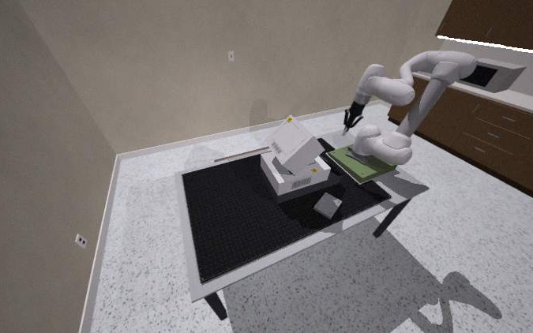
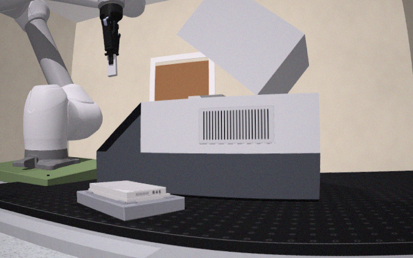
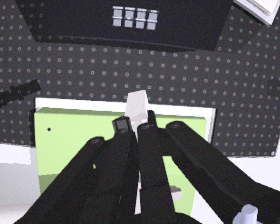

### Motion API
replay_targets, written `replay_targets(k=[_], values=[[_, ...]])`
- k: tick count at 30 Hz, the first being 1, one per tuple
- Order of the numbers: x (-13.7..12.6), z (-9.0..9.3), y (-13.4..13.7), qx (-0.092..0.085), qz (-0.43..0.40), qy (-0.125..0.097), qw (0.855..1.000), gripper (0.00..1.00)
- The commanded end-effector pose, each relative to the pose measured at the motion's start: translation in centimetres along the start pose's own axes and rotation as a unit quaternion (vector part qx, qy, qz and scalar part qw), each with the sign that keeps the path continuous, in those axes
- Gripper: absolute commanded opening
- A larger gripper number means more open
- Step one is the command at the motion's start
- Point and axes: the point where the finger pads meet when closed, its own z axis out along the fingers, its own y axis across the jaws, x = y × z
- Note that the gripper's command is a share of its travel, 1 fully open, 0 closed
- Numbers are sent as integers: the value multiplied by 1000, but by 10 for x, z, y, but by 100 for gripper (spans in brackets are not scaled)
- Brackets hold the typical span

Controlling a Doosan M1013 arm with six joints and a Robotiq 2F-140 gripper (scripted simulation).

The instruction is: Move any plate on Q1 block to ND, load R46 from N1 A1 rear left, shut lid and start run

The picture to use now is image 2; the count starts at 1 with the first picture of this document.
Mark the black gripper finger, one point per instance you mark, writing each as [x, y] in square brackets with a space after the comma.
[109, 43]
[117, 39]

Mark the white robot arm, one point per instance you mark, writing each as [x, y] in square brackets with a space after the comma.
[62, 111]

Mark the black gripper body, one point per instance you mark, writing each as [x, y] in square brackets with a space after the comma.
[112, 11]

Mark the grey lab machine housing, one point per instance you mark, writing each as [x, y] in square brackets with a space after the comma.
[249, 146]

